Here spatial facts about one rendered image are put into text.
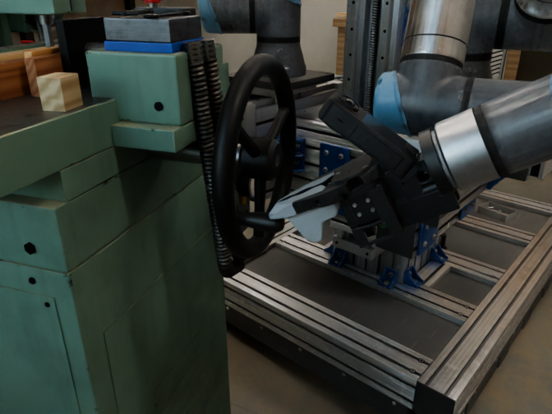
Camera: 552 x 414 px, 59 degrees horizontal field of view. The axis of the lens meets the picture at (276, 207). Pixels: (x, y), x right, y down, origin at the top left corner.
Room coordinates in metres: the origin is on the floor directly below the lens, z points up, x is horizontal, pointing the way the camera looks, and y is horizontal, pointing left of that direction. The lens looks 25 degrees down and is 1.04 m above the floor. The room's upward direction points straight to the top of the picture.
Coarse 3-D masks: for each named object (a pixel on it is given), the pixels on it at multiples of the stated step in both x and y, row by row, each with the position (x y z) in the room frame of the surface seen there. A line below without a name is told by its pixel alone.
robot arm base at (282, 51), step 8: (256, 40) 1.35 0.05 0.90; (264, 40) 1.31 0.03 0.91; (272, 40) 1.30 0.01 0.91; (280, 40) 1.30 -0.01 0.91; (288, 40) 1.30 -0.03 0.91; (296, 40) 1.32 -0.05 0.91; (256, 48) 1.34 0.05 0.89; (264, 48) 1.31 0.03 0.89; (272, 48) 1.30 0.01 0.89; (280, 48) 1.30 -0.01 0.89; (288, 48) 1.30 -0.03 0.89; (296, 48) 1.32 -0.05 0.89; (280, 56) 1.30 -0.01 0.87; (288, 56) 1.30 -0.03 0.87; (296, 56) 1.31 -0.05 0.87; (288, 64) 1.29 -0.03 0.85; (296, 64) 1.30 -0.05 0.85; (304, 64) 1.33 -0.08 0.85; (288, 72) 1.29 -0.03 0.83; (296, 72) 1.30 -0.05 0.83; (304, 72) 1.33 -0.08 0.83
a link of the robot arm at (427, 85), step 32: (416, 0) 0.63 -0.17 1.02; (448, 0) 0.60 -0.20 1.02; (416, 32) 0.60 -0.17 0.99; (448, 32) 0.59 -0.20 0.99; (416, 64) 0.58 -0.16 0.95; (448, 64) 0.57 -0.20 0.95; (384, 96) 0.58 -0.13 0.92; (416, 96) 0.56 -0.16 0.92; (448, 96) 0.55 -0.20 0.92; (416, 128) 0.56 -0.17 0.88
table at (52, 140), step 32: (224, 64) 0.98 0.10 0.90; (32, 96) 0.66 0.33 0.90; (0, 128) 0.50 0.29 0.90; (32, 128) 0.51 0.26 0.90; (64, 128) 0.55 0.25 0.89; (96, 128) 0.60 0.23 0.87; (128, 128) 0.62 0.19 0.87; (160, 128) 0.61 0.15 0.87; (192, 128) 0.64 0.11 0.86; (0, 160) 0.46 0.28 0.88; (32, 160) 0.50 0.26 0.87; (64, 160) 0.54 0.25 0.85; (0, 192) 0.45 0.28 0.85
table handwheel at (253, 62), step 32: (256, 64) 0.63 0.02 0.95; (288, 96) 0.75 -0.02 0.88; (224, 128) 0.55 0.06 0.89; (288, 128) 0.77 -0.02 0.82; (192, 160) 0.68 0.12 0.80; (224, 160) 0.53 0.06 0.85; (256, 160) 0.63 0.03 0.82; (288, 160) 0.77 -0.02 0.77; (224, 192) 0.53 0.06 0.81; (256, 192) 0.65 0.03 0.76; (288, 192) 0.75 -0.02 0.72; (224, 224) 0.53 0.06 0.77
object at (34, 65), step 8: (40, 56) 0.68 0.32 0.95; (48, 56) 0.68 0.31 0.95; (56, 56) 0.69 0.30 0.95; (32, 64) 0.66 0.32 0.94; (40, 64) 0.66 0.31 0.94; (48, 64) 0.68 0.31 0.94; (56, 64) 0.69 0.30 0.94; (32, 72) 0.66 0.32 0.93; (40, 72) 0.66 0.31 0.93; (48, 72) 0.68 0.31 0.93; (32, 80) 0.66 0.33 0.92; (32, 88) 0.66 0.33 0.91
